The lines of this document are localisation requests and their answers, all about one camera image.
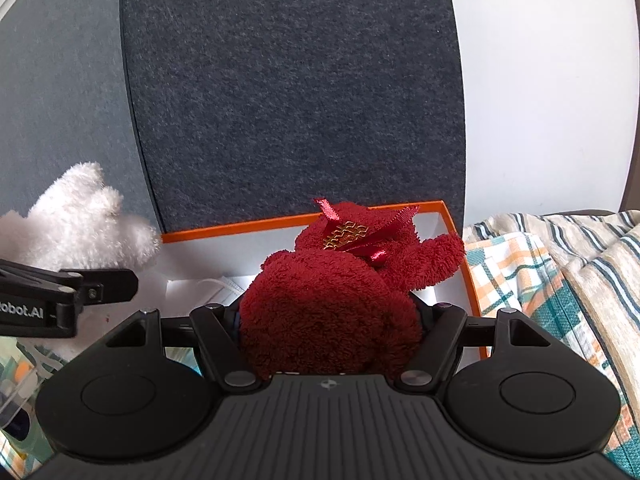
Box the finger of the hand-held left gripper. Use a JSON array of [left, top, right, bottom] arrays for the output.
[[0, 259, 139, 306]]

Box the red plush bear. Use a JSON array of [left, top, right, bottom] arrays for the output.
[[239, 198, 466, 378]]

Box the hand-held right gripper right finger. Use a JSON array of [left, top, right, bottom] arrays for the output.
[[395, 292, 551, 394]]

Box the light grey felt panel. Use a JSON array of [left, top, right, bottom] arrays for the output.
[[0, 0, 163, 221]]

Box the striped beige cloth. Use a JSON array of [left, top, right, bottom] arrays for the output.
[[462, 210, 640, 411]]

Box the dark grey felt panel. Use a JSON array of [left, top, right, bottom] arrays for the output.
[[119, 0, 468, 233]]

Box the orange cardboard box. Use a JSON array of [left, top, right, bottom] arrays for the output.
[[161, 200, 489, 361]]

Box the clear plastic container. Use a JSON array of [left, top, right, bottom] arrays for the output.
[[0, 335, 68, 461]]

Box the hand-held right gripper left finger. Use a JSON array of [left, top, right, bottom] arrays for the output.
[[102, 304, 268, 394]]

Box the plaid bed sheet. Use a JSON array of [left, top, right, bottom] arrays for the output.
[[0, 230, 640, 480]]

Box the white plush toy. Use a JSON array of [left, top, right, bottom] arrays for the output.
[[0, 161, 161, 272]]

